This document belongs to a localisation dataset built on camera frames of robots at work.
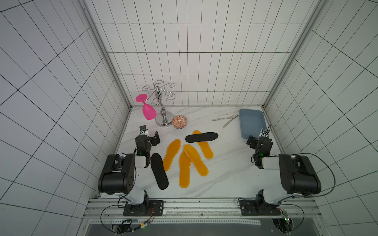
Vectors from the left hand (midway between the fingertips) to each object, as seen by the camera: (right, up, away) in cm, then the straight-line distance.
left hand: (150, 134), depth 96 cm
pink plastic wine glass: (-1, +15, -1) cm, 15 cm away
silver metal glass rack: (+7, +11, +15) cm, 19 cm away
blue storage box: (+73, +8, +11) cm, 74 cm away
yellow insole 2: (+37, -8, +2) cm, 38 cm away
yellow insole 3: (+29, -14, -5) cm, 33 cm away
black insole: (+9, -21, -11) cm, 25 cm away
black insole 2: (+34, -2, +4) cm, 34 cm away
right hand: (+69, 0, -1) cm, 69 cm away
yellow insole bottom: (+23, -20, -10) cm, 32 cm away
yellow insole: (+15, -9, 0) cm, 17 cm away
